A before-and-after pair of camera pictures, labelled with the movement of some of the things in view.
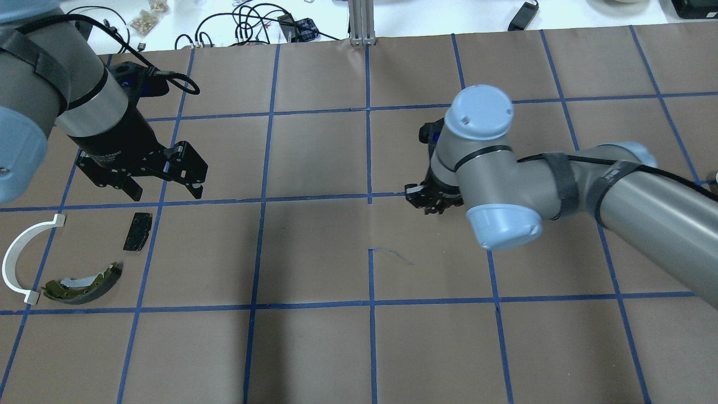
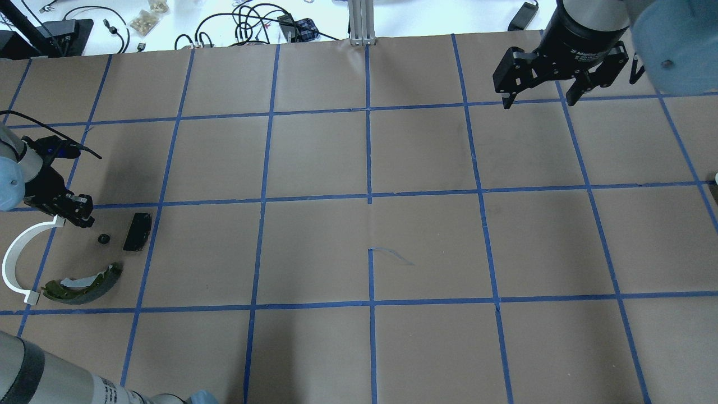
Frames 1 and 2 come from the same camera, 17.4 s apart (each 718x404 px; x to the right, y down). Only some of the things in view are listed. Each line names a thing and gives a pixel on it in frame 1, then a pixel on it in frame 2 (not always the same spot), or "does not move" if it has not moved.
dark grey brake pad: [139, 232] does not move
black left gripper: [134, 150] to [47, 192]
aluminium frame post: [361, 22] does not move
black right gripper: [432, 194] to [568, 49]
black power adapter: [524, 18] does not move
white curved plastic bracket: [12, 251] does not move
